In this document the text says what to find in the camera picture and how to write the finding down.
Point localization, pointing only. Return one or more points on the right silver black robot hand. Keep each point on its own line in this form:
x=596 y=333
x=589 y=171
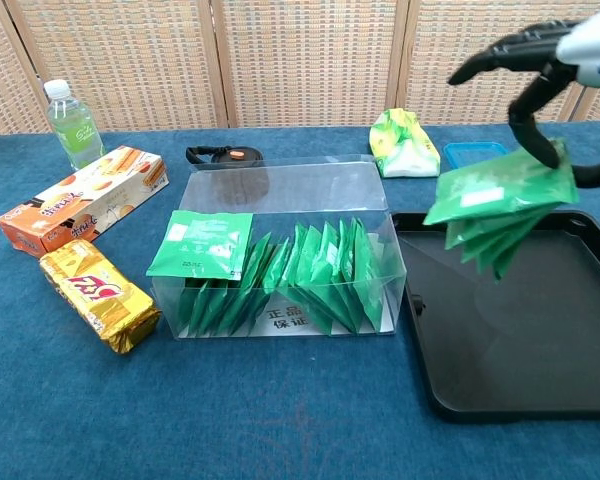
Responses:
x=590 y=45

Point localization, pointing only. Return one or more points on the transparent plastic box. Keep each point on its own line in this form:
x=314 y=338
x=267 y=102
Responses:
x=305 y=185

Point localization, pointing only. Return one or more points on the blue-rimmed clear container lid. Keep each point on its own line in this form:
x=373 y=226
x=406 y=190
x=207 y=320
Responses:
x=460 y=150

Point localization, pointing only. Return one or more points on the black plastic tray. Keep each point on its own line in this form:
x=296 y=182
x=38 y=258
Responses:
x=505 y=350

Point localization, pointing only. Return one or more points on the orange white biscuit box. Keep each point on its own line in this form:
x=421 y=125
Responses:
x=80 y=205

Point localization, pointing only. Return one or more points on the green yellow tissue pack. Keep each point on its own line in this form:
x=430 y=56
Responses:
x=405 y=145

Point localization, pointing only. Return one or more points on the wooden rattan folding screen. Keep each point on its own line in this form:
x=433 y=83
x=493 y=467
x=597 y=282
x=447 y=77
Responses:
x=305 y=60

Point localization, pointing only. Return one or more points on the green label water bottle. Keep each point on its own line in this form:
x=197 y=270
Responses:
x=75 y=130

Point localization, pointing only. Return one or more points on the gold foil cracker pack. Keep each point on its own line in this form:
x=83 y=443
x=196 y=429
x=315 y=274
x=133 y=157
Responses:
x=100 y=295

